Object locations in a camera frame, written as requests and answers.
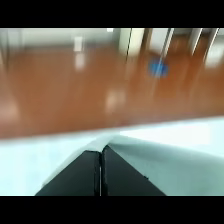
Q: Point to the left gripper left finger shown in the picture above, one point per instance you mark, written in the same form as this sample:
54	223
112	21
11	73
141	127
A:
78	176

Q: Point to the light green shirt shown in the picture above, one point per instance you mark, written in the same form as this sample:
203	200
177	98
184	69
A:
173	163

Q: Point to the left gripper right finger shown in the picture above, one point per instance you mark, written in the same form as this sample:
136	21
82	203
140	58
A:
125	176

